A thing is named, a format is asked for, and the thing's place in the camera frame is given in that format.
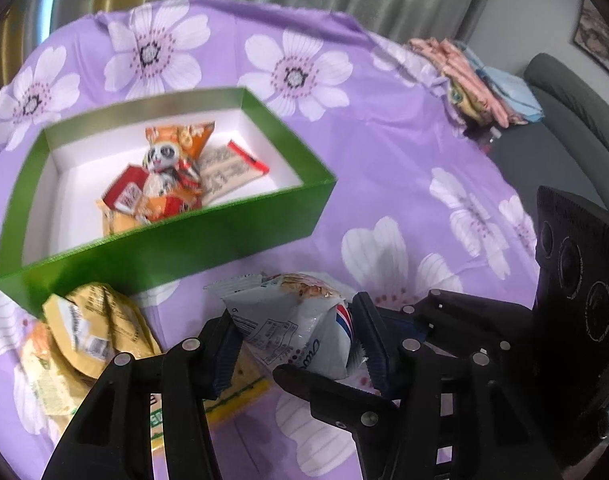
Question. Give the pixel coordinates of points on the green cardboard box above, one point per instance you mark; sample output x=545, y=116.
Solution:
x=184, y=255

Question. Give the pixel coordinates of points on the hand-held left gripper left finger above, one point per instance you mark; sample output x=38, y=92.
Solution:
x=227, y=360

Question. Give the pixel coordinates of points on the pile of folded clothes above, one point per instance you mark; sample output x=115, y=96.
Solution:
x=464, y=70

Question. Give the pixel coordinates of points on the purple floral tablecloth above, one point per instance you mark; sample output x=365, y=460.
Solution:
x=384, y=135

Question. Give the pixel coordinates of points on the grey sofa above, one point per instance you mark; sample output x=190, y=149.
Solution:
x=559, y=125

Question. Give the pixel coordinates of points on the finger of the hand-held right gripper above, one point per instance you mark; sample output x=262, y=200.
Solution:
x=459, y=315
x=334, y=400

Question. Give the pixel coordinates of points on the dark yellow snack packet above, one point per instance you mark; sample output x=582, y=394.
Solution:
x=99, y=320

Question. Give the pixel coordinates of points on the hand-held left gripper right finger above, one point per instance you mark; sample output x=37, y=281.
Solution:
x=372, y=345

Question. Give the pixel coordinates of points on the red snack packet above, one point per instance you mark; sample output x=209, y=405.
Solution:
x=127, y=192

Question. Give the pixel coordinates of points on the red-ended clear snack packet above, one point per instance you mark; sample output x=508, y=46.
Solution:
x=224, y=170

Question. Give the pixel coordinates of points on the white snack packet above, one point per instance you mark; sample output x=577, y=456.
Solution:
x=294, y=325

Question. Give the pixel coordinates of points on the framed wall picture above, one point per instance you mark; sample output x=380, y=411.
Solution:
x=602, y=35

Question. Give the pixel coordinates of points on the pale yellow green snack packet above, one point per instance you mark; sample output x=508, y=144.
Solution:
x=39, y=375

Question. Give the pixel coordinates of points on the panda print snack packet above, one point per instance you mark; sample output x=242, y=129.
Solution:
x=162, y=170

